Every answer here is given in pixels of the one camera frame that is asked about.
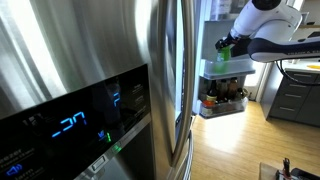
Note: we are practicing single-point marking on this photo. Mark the dark bottle with yellow label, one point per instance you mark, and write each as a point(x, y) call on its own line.
point(212, 93)

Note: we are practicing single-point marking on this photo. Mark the grey drawer cabinet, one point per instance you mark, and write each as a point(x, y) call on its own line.
point(290, 100)

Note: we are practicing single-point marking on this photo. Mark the brown sauce bottle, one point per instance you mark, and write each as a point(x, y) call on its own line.
point(222, 88)

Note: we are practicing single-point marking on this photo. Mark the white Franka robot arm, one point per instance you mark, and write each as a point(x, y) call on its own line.
point(266, 20)

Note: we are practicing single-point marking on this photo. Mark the black fridge control panel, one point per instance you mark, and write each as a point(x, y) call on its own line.
point(66, 126)

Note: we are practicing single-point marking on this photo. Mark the clear door bin with packages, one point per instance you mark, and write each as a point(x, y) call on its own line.
point(221, 8)

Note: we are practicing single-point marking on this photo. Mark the stainless fridge door with dispenser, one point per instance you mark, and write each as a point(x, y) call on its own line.
point(83, 40)

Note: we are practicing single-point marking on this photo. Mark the open fridge door with bins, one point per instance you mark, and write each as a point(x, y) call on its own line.
point(213, 33)

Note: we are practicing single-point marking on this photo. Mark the green plastic bottle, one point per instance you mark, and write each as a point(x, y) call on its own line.
point(225, 53)

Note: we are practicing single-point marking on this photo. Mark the clear door bin with bottles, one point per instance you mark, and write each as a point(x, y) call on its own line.
point(230, 106)

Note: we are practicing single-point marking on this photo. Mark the jar with red cap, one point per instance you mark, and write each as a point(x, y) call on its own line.
point(207, 105)

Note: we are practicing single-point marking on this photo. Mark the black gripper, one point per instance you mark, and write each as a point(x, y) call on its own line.
point(231, 40)

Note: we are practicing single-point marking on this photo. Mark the metal robot mounting frame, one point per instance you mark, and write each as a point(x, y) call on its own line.
point(303, 175)

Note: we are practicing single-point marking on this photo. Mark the stainless freezer drawer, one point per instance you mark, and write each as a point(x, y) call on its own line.
point(186, 160)

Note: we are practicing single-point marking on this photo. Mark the flat yellow object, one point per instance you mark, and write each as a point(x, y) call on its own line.
point(313, 66)

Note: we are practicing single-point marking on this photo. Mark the small dark bottle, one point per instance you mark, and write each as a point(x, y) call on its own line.
point(232, 87)

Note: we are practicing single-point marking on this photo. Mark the red black connector plug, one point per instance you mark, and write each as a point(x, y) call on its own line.
point(286, 165)

